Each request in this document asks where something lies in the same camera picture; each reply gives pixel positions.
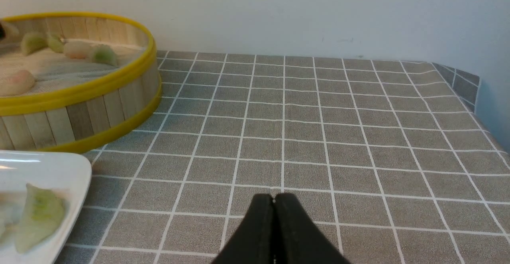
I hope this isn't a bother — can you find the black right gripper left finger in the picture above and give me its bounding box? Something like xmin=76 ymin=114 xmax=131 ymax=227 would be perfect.
xmin=212 ymin=194 xmax=275 ymax=264

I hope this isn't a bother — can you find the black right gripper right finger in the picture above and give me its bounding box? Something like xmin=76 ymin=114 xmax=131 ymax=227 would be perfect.
xmin=274 ymin=193 xmax=350 ymax=264

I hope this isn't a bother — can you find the pink dumpling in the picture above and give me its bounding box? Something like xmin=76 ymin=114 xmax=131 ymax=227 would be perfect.
xmin=63 ymin=41 xmax=93 ymax=60
xmin=0 ymin=69 xmax=36 ymax=97

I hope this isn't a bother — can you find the white square plate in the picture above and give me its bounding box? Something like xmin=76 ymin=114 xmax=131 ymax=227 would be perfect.
xmin=0 ymin=150 xmax=92 ymax=264

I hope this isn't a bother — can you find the green dumpling on plate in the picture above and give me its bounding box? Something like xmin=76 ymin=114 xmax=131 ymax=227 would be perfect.
xmin=14 ymin=183 xmax=66 ymax=254

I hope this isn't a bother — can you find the grey checked tablecloth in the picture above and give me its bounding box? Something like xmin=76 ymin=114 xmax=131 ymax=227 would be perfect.
xmin=57 ymin=51 xmax=510 ymax=264

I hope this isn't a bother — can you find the yellow rimmed bamboo steamer basket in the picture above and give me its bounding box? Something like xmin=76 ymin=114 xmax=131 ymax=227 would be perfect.
xmin=1 ymin=12 xmax=162 ymax=153

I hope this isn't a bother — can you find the green dumpling in steamer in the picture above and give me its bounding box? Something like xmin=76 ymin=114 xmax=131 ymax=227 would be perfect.
xmin=88 ymin=44 xmax=118 ymax=67
xmin=46 ymin=33 xmax=65 ymax=53
xmin=20 ymin=32 xmax=48 ymax=56

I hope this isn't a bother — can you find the white steamer liner cloth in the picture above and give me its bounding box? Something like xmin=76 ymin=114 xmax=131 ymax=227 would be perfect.
xmin=1 ymin=42 xmax=146 ymax=98

